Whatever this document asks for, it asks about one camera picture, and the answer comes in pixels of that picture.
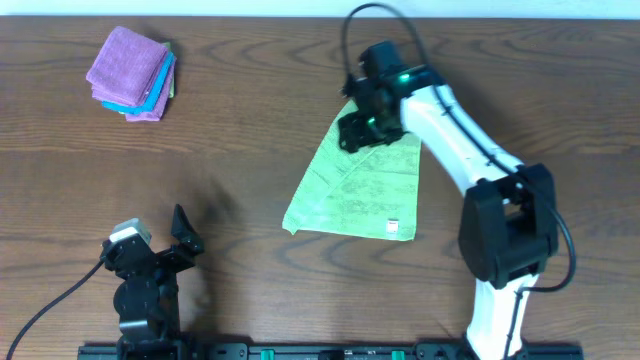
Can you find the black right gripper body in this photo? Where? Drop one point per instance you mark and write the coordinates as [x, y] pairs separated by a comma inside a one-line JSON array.
[[371, 128]]

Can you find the purple folded cloth top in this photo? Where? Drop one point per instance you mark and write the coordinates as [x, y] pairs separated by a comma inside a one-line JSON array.
[[126, 67]]

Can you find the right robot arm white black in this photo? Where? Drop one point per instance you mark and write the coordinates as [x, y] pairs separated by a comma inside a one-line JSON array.
[[511, 236]]

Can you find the purple folded cloth bottom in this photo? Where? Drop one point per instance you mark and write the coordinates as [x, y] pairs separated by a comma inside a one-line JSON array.
[[167, 92]]

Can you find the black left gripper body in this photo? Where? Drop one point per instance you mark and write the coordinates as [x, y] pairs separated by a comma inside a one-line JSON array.
[[176, 259]]

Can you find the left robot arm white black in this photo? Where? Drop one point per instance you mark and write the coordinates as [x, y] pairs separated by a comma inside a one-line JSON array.
[[147, 299]]

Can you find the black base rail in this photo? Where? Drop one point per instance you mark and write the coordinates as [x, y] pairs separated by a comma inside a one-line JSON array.
[[421, 351]]

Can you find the purple folded cloth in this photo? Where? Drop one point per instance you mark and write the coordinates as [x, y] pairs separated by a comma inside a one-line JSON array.
[[167, 92], [126, 67]]

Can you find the green microfiber cloth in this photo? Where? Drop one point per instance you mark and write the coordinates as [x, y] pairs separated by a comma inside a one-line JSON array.
[[372, 193]]

